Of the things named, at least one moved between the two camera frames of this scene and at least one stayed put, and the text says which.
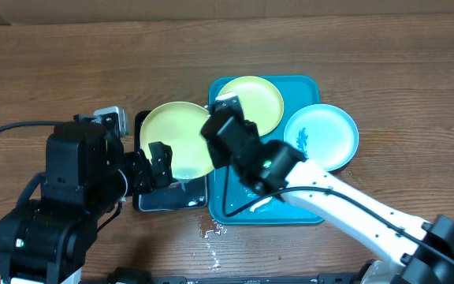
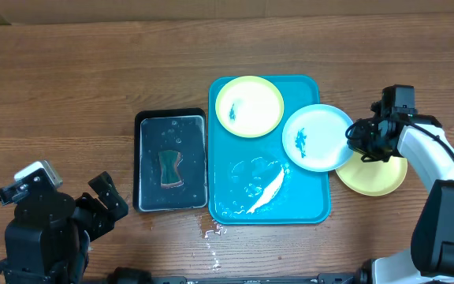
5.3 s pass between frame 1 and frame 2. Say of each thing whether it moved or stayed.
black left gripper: moved
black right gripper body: moved
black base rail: stayed
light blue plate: stayed
